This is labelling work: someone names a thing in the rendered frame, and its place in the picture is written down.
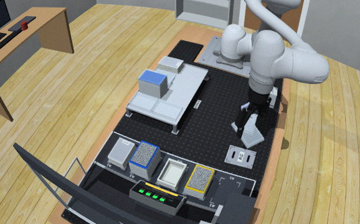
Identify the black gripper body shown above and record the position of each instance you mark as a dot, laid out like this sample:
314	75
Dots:
256	99

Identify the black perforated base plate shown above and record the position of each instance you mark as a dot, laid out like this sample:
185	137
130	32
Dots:
205	134

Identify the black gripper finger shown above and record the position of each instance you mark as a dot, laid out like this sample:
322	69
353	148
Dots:
262	112
243	116

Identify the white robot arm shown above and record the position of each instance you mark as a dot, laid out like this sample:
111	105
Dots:
269	58

